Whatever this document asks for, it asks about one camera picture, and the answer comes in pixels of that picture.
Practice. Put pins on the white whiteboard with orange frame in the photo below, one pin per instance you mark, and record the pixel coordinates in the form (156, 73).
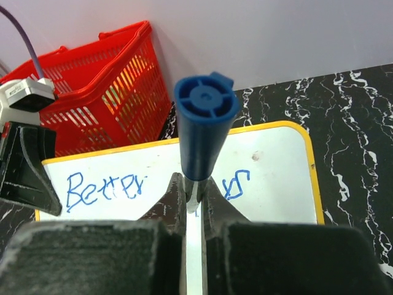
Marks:
(266, 171)

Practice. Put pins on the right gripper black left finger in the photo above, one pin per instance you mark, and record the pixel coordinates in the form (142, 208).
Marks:
(145, 256)

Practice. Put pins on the red plastic shopping basket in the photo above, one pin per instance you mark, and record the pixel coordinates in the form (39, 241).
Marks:
(110, 93)

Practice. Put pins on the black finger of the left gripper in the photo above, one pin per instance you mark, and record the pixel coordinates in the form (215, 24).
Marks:
(24, 180)

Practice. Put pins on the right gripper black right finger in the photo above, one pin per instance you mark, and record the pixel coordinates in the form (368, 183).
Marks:
(245, 257)

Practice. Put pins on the blue capped whiteboard marker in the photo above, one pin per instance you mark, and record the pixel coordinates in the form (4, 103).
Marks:
(206, 107)

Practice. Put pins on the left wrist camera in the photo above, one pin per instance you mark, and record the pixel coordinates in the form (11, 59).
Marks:
(23, 99)

